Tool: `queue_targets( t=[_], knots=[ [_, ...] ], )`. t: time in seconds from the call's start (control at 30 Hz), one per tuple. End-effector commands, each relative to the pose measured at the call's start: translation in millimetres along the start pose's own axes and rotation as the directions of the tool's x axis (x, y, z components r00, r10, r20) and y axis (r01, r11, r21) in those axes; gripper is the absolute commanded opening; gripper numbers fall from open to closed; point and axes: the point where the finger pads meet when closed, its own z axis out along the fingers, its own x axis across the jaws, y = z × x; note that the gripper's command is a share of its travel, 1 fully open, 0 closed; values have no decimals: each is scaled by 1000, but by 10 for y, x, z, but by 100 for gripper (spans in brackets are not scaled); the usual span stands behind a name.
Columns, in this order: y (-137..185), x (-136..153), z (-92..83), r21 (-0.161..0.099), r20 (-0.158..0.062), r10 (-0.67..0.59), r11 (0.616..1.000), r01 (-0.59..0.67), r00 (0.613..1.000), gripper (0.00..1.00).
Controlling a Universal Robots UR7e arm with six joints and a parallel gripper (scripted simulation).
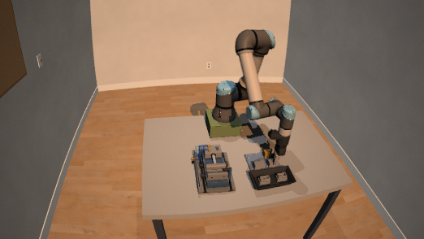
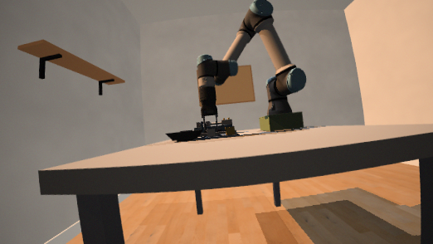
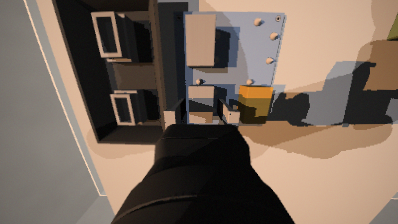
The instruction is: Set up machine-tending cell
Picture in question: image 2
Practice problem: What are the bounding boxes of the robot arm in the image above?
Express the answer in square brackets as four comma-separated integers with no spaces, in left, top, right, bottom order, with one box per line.
[197,0,306,115]

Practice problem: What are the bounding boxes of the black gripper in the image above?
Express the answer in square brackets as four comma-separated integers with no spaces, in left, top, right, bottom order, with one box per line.
[198,76,218,129]

